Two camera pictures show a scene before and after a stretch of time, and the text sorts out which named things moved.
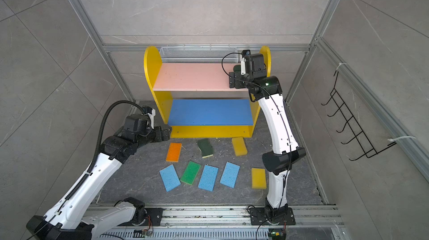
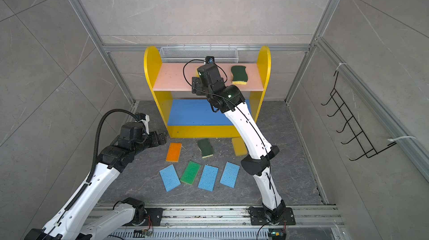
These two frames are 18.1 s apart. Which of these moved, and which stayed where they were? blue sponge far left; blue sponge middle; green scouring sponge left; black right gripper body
Moved: black right gripper body
Stayed: blue sponge far left; blue sponge middle; green scouring sponge left
